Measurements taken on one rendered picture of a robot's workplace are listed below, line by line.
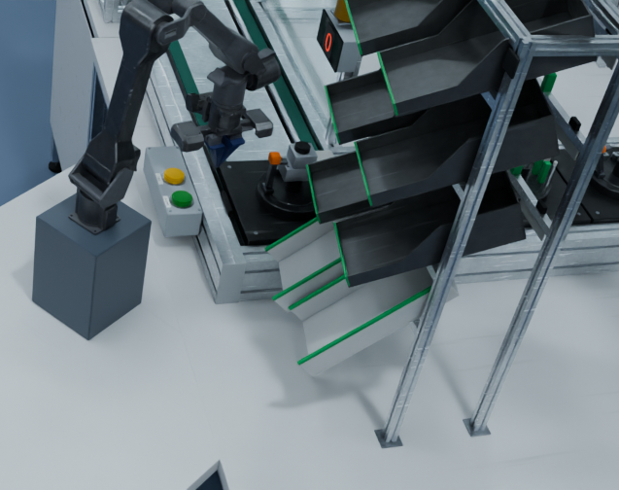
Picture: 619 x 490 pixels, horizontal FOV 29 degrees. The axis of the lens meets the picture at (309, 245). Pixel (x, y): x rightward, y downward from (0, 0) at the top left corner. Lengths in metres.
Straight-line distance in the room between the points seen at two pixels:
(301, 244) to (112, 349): 0.38
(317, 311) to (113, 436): 0.40
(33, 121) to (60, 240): 2.07
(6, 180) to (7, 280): 1.62
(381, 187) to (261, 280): 0.53
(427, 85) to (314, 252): 0.53
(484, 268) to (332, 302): 0.48
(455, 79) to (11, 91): 2.73
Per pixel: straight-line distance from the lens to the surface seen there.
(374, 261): 1.86
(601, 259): 2.56
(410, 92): 1.68
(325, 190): 1.99
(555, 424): 2.22
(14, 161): 3.92
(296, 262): 2.12
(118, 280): 2.10
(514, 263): 2.45
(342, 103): 1.92
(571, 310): 2.46
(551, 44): 1.60
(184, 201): 2.27
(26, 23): 4.61
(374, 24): 1.81
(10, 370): 2.09
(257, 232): 2.24
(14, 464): 1.96
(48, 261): 2.10
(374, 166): 1.80
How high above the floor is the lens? 2.39
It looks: 40 degrees down
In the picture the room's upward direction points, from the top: 14 degrees clockwise
